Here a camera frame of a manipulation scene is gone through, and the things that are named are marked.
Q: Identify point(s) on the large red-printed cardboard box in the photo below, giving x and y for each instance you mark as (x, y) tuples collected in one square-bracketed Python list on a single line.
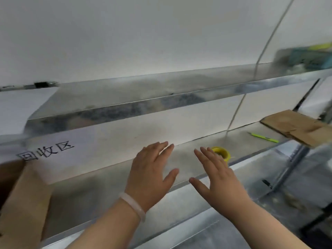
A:
[(293, 124)]

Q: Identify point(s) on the blue plastic basket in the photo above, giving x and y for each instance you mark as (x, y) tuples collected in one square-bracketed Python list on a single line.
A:
[(303, 59)]

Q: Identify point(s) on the green utility knife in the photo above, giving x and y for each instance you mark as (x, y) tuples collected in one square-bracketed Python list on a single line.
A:
[(262, 137)]

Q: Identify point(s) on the small labelled cardboard box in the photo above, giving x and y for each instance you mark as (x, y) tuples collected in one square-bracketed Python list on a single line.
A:
[(23, 210)]

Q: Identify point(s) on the pile of assorted small items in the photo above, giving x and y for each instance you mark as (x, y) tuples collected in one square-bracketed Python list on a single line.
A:
[(321, 46)]

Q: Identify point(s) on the yellow tape roll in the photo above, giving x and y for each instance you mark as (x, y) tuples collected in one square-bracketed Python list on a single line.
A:
[(224, 151)]

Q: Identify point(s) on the person's left hand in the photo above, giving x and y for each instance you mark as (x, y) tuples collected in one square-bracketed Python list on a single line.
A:
[(147, 181)]

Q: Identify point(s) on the person's right hand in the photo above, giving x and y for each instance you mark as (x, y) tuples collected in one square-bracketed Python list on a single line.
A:
[(225, 189)]

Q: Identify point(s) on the pile of beige paper scraps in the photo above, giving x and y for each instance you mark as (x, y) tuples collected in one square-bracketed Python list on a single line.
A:
[(294, 200)]

